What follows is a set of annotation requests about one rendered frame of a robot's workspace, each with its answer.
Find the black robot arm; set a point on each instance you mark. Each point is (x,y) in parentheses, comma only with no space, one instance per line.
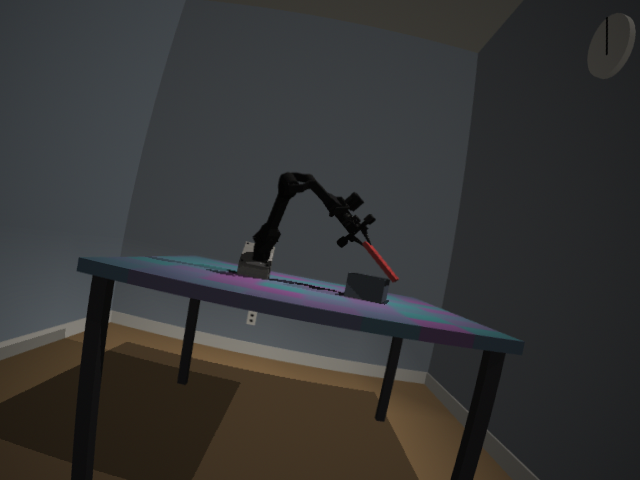
(288,186)

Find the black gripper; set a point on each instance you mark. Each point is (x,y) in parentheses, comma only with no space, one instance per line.
(351,236)

